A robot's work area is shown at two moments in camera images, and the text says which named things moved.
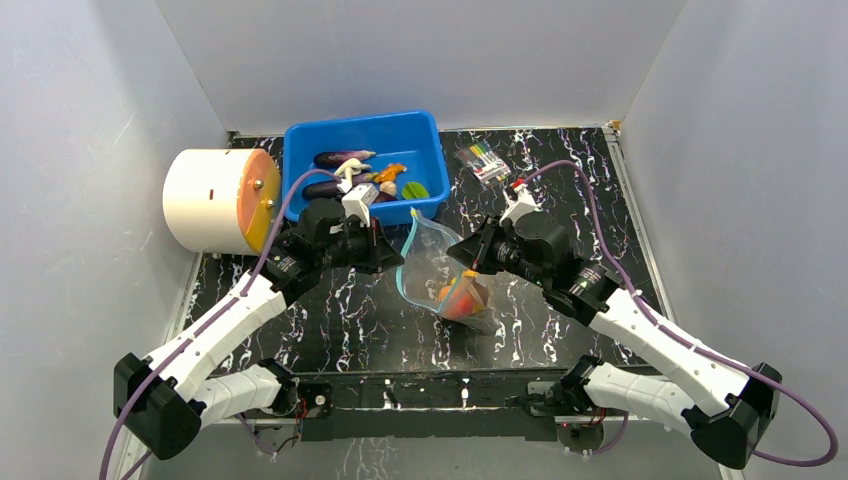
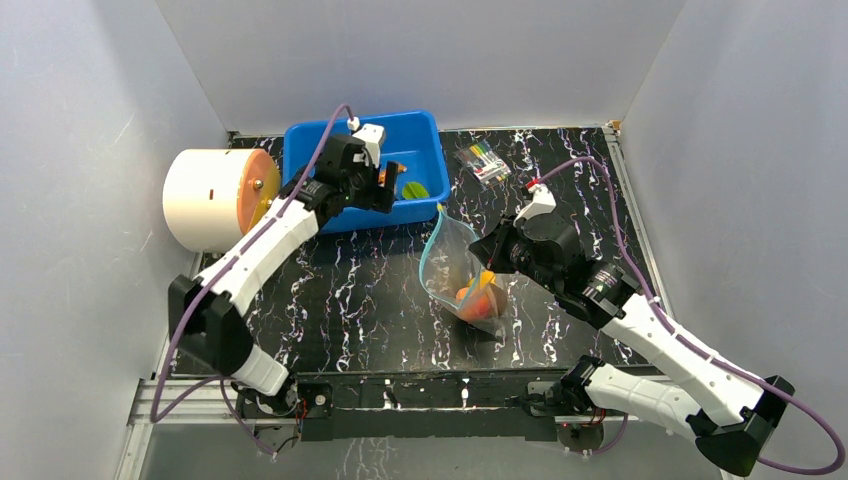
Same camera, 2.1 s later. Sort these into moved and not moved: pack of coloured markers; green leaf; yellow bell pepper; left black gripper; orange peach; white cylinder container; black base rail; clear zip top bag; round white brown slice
Moved: round white brown slice; clear zip top bag; orange peach; yellow bell pepper; left black gripper
Not moved: white cylinder container; black base rail; pack of coloured markers; green leaf
